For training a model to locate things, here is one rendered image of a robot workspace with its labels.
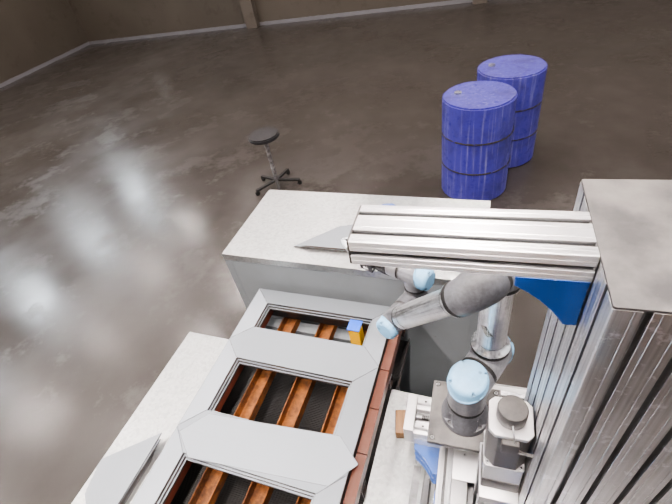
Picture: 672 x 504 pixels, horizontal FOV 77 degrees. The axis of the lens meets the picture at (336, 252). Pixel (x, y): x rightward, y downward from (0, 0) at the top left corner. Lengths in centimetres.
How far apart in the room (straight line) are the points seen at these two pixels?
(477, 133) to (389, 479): 276
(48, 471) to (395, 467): 227
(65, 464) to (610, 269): 318
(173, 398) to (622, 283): 194
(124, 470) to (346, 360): 99
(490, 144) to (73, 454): 374
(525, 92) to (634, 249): 375
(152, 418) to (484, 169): 311
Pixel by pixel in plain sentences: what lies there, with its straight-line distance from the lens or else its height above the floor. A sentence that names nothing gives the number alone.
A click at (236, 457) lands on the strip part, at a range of 181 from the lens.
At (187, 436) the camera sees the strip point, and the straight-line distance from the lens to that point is 194.
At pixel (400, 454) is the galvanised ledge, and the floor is 68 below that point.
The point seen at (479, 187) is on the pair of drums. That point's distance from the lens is 402.
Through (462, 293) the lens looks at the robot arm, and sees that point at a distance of 105.
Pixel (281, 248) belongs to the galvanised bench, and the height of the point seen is 105.
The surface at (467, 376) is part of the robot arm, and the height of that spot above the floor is 127.
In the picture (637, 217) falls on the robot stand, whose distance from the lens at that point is 66.
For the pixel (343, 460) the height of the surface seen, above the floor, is 85.
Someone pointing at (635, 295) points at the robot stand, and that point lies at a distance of 56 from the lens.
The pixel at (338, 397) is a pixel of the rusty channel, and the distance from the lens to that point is 201.
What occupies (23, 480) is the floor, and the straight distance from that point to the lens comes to 349.
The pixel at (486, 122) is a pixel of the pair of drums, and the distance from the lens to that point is 372.
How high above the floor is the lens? 241
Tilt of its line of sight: 41 degrees down
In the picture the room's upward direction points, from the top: 12 degrees counter-clockwise
